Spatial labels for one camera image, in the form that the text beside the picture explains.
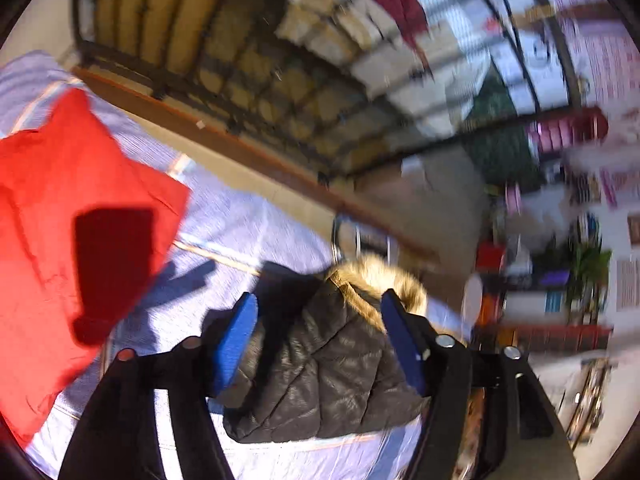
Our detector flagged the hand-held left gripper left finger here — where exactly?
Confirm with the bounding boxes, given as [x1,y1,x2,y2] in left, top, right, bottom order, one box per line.
[57,291,260,480]

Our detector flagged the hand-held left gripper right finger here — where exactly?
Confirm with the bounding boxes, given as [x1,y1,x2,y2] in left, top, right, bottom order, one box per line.
[380,289,581,480]

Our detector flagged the black quilted fur-trimmed jacket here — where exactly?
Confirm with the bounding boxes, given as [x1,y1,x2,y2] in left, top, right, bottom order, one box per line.
[202,252,468,443]

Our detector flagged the white round object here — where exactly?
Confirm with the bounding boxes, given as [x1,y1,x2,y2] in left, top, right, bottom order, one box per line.
[462,274,484,322]

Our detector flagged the blue plaid bed sheet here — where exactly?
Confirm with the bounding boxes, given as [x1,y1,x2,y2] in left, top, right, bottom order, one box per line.
[0,50,476,480]

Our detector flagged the red box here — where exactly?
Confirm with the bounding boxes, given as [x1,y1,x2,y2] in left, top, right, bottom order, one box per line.
[475,241,507,272]

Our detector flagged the red low shelf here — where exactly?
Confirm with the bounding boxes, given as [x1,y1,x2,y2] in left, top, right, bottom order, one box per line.
[504,324,614,354]

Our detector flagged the pink stool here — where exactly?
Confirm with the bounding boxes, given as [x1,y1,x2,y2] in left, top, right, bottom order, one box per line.
[504,181,524,214]

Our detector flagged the potted green plant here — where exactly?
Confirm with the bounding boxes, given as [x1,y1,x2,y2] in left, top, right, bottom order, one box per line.
[564,239,614,322]

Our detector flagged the green floral cloth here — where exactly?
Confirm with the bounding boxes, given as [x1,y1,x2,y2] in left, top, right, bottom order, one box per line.
[462,72,545,187]

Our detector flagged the red puffer jacket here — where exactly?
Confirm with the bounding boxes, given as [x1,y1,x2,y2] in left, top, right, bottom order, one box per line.
[0,87,193,450]

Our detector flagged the maroon slatted chair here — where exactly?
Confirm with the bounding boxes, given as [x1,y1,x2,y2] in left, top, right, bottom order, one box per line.
[527,106,609,154]

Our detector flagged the white cushioned sofa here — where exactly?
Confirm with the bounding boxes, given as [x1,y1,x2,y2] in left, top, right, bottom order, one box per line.
[275,0,495,137]

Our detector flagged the wooden slat panel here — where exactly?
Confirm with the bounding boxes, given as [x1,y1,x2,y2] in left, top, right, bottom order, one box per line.
[92,0,401,161]

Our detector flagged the maroon cloth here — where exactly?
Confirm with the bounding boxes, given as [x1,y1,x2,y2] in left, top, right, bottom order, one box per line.
[359,0,433,78]

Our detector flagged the metal chair frame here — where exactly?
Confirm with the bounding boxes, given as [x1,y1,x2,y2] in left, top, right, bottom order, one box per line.
[331,211,397,267]

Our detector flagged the brown wooden bed rail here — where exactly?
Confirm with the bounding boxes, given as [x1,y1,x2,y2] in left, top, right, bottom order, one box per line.
[70,66,442,267]

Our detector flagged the black metal bed frame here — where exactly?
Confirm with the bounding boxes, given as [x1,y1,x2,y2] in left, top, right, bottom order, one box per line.
[70,0,586,181]

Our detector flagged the pink wall poster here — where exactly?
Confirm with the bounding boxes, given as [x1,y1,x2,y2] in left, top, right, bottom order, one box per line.
[542,0,640,113]

